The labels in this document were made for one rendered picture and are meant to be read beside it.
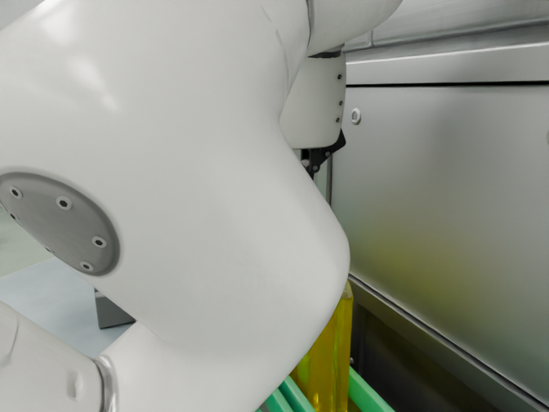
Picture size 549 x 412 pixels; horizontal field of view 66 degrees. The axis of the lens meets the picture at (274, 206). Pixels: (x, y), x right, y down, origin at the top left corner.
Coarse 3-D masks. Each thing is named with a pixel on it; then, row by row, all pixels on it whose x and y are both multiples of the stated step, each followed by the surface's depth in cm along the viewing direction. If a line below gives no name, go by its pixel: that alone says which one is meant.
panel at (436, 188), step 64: (384, 64) 51; (448, 64) 43; (512, 64) 36; (384, 128) 54; (448, 128) 44; (512, 128) 38; (320, 192) 69; (384, 192) 55; (448, 192) 45; (512, 192) 38; (384, 256) 56; (448, 256) 46; (512, 256) 39; (384, 320) 57; (448, 320) 47; (512, 320) 40; (512, 384) 41
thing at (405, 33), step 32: (416, 0) 47; (448, 0) 43; (480, 0) 39; (512, 0) 37; (544, 0) 34; (384, 32) 52; (416, 32) 47; (448, 32) 43; (480, 32) 41; (512, 32) 39; (544, 32) 37; (352, 320) 70; (352, 352) 71; (384, 352) 64; (416, 352) 58; (384, 384) 65; (416, 384) 59; (448, 384) 53
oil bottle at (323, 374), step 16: (352, 304) 47; (336, 320) 46; (320, 336) 46; (336, 336) 46; (320, 352) 46; (336, 352) 47; (304, 368) 47; (320, 368) 47; (336, 368) 48; (304, 384) 48; (320, 384) 47; (336, 384) 48; (320, 400) 48; (336, 400) 49
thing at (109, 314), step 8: (96, 296) 96; (104, 296) 96; (96, 304) 96; (104, 304) 96; (112, 304) 97; (96, 312) 96; (104, 312) 97; (112, 312) 98; (120, 312) 98; (104, 320) 97; (112, 320) 98; (120, 320) 99; (128, 320) 100
